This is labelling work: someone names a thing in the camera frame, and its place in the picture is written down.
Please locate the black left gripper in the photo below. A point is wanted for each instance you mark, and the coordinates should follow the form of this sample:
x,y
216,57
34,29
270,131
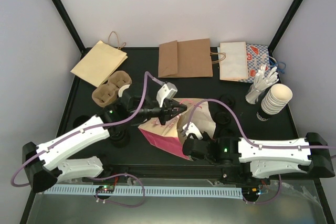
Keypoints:
x,y
168,110

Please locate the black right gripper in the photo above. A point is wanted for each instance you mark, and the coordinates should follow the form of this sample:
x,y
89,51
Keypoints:
x,y
206,134

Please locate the single black cup lid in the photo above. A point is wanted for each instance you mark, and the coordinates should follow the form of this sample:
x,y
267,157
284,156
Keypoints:
x,y
222,118

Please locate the cake print paper bag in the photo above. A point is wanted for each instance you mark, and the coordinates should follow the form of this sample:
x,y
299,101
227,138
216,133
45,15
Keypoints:
x,y
168,137

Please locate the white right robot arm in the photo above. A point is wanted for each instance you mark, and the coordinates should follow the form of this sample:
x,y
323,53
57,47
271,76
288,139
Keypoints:
x,y
309,157

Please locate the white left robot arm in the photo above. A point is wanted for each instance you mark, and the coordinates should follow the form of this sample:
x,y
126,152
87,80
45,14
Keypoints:
x,y
48,163

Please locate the brown pulp cup carrier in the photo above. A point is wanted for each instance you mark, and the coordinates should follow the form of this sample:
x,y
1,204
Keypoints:
x,y
107,93

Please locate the black cup lid stack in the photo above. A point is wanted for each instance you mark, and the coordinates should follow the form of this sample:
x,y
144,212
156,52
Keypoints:
x,y
228,99

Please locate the brown kraft paper bag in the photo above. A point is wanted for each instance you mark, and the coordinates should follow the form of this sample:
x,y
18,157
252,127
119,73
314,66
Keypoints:
x,y
185,59

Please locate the stack of black lids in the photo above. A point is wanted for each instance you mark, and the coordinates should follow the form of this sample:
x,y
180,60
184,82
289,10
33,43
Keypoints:
x,y
79,121

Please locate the stack of paper cups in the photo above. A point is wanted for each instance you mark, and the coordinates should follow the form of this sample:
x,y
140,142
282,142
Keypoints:
x,y
275,100

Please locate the white plastic cutlery bunch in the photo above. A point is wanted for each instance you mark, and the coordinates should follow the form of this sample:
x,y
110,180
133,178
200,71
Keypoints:
x,y
262,81

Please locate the white paper bag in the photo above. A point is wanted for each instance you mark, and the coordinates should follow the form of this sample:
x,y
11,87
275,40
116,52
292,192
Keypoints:
x,y
232,61

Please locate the red blue patterned bag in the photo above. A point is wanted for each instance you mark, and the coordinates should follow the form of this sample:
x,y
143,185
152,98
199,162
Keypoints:
x,y
258,55

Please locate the white perforated front rail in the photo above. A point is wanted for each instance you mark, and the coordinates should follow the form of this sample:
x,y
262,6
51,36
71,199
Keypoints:
x,y
148,191

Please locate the tan paper bag with handles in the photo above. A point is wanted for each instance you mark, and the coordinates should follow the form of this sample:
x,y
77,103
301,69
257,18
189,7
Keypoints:
x,y
100,62

